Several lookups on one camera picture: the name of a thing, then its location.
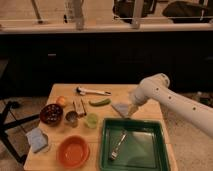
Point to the black chair base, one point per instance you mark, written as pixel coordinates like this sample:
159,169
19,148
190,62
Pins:
4,126

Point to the metal fork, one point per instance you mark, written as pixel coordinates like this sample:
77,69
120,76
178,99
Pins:
115,150

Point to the grey blue towel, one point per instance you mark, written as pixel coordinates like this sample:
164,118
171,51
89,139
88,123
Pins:
121,108

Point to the wooden brown block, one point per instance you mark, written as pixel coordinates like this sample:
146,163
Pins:
79,107

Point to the green plastic tray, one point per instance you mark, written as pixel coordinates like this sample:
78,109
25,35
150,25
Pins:
143,149

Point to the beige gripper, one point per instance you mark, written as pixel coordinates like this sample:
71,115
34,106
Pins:
132,109

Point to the orange bowl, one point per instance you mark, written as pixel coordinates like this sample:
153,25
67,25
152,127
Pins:
73,152

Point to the small metal cup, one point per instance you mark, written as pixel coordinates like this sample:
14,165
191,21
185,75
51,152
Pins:
72,118

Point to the light green cup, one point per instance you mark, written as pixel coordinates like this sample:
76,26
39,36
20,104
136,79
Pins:
91,120

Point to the dark red colander bowl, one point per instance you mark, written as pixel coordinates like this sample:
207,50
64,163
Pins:
51,114

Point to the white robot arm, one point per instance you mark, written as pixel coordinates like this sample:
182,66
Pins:
157,87

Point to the blue sponge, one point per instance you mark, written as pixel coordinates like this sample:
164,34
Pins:
36,139

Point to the green pepper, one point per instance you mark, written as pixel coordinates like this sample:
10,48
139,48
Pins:
99,103

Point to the orange fruit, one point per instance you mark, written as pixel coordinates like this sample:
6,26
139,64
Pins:
61,101

